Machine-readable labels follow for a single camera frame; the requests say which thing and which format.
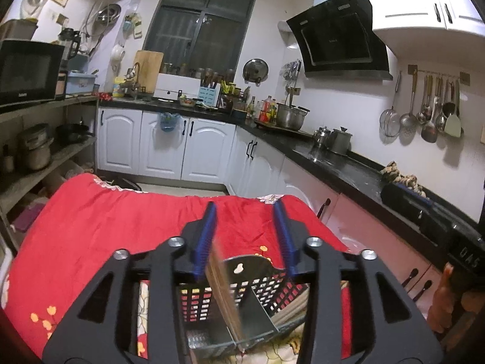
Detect blue plastic bag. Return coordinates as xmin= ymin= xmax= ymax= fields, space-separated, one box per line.
xmin=157 ymin=112 xmax=179 ymax=133

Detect person's right hand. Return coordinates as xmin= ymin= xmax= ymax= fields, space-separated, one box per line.
xmin=430 ymin=261 xmax=461 ymax=333

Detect black range hood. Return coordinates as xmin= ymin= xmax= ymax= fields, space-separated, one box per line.
xmin=286 ymin=0 xmax=394 ymax=81

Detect white base cabinets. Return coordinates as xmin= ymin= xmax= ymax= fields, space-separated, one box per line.
xmin=96 ymin=106 xmax=444 ymax=312

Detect white countertop box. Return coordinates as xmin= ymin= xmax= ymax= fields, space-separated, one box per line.
xmin=153 ymin=73 xmax=205 ymax=103

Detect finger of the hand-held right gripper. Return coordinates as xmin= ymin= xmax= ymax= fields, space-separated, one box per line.
xmin=420 ymin=210 xmax=461 ymax=250
xmin=381 ymin=183 xmax=435 ymax=221

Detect steel pressure cooker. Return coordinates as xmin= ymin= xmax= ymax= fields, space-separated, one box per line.
xmin=17 ymin=124 xmax=52 ymax=171

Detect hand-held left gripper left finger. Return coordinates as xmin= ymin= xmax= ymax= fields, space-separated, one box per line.
xmin=42 ymin=202 xmax=218 ymax=364

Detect black plastic utensil holder basket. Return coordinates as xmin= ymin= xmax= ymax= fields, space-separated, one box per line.
xmin=176 ymin=252 xmax=309 ymax=361

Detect grey metal canister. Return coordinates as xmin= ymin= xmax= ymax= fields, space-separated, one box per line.
xmin=328 ymin=127 xmax=354 ymax=156

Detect small metal kettle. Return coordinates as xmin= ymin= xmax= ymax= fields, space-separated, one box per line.
xmin=313 ymin=126 xmax=332 ymax=148

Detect slotted metal skimmer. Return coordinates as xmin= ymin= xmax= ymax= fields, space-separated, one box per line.
xmin=400 ymin=76 xmax=417 ymax=128

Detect kitchen faucet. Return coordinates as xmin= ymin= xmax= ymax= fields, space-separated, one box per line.
xmin=125 ymin=62 xmax=142 ymax=97

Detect wire mesh strainer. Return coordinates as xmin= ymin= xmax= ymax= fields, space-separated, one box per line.
xmin=380 ymin=70 xmax=402 ymax=137

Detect wall utensil rail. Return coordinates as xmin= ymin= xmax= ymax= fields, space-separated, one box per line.
xmin=407 ymin=64 xmax=470 ymax=86

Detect black wok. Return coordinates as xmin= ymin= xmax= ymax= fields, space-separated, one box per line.
xmin=57 ymin=121 xmax=93 ymax=145

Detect pile of brown ginger roots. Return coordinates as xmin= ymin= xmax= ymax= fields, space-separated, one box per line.
xmin=381 ymin=161 xmax=427 ymax=198

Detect black kitchen countertop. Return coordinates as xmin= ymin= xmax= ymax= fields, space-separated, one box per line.
xmin=98 ymin=95 xmax=485 ymax=274

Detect white hanging scoop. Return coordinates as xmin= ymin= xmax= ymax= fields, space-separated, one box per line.
xmin=111 ymin=43 xmax=126 ymax=72

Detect light blue plastic tray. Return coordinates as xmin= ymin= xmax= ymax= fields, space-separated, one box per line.
xmin=65 ymin=71 xmax=97 ymax=95

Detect light green spatula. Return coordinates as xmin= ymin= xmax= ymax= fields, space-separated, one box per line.
xmin=444 ymin=79 xmax=463 ymax=138

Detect wooden cutting board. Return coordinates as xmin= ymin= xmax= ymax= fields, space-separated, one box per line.
xmin=132 ymin=50 xmax=164 ymax=95

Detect hanging steel basin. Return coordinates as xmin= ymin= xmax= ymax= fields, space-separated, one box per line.
xmin=96 ymin=4 xmax=122 ymax=23

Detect dark metal ladle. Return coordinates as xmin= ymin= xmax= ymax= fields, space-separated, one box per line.
xmin=420 ymin=78 xmax=440 ymax=143

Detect hanging dark pot lid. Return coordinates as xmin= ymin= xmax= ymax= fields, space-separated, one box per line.
xmin=242 ymin=59 xmax=269 ymax=84

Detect metal shelf table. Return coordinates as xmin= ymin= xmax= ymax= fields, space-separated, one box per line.
xmin=0 ymin=95 xmax=100 ymax=251

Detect black microwave oven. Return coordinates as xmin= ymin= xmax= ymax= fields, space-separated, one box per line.
xmin=0 ymin=39 xmax=66 ymax=107

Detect black blender jug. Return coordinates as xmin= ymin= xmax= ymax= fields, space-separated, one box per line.
xmin=59 ymin=28 xmax=81 ymax=61

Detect red floral tablecloth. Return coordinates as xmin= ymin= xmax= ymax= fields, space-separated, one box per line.
xmin=0 ymin=172 xmax=355 ymax=364

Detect dark kitchen window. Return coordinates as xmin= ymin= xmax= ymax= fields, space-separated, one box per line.
xmin=145 ymin=0 xmax=261 ymax=78

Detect blue cutlery holder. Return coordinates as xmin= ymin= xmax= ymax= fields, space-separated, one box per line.
xmin=198 ymin=85 xmax=221 ymax=107

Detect cooking oil bottle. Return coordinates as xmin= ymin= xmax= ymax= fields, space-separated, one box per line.
xmin=261 ymin=96 xmax=278 ymax=124

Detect steel stockpot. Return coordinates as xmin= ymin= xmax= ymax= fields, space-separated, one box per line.
xmin=276 ymin=103 xmax=308 ymax=130

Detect white upper cabinet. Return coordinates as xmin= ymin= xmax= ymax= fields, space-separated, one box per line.
xmin=369 ymin=0 xmax=485 ymax=59

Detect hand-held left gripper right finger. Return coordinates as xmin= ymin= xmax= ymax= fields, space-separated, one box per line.
xmin=273 ymin=199 xmax=444 ymax=364

